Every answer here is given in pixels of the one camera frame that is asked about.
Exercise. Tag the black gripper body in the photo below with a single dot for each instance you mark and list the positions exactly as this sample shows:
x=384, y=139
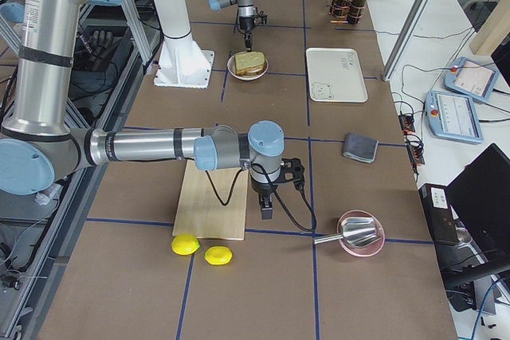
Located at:
x=246, y=24
x=260, y=187

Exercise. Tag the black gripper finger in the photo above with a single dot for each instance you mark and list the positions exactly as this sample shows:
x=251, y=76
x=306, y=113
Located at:
x=248, y=41
x=266, y=206

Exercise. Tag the bread slice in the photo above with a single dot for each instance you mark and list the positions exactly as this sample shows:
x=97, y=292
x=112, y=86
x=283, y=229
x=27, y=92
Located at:
x=249, y=63

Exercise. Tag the white round plate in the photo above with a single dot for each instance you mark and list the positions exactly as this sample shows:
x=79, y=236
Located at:
x=251, y=75

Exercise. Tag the cream bear tray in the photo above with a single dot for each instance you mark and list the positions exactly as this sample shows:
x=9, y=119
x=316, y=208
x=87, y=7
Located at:
x=335, y=75

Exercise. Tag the wooden cutting board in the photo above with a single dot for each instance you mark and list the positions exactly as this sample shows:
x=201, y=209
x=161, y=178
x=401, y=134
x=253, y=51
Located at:
x=212, y=205

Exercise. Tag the yellow lemon half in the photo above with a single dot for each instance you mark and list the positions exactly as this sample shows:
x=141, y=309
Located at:
x=218, y=255

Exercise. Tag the grey folded cloth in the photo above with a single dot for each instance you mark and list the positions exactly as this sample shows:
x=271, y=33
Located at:
x=360, y=148

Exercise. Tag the pink bowl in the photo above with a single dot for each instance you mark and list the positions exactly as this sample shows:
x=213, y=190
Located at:
x=371, y=249

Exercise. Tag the teach pendant near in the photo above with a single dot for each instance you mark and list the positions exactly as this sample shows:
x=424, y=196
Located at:
x=453, y=116

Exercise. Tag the teach pendant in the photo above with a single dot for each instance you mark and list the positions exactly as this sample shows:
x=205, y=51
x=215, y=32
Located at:
x=472, y=78
x=453, y=116

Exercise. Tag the black monitor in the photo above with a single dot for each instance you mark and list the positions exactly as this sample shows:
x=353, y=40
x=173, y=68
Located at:
x=480, y=197

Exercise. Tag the teach pendant far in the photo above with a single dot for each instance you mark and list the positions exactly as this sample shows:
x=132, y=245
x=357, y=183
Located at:
x=472, y=78

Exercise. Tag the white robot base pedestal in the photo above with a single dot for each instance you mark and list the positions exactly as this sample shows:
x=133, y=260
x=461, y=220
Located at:
x=181, y=62

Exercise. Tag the copper wire bottle rack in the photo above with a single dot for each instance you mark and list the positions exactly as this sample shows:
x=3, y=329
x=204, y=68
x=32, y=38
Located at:
x=343, y=11

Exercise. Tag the aluminium frame post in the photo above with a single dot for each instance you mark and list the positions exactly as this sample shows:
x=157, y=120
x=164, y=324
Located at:
x=404, y=37

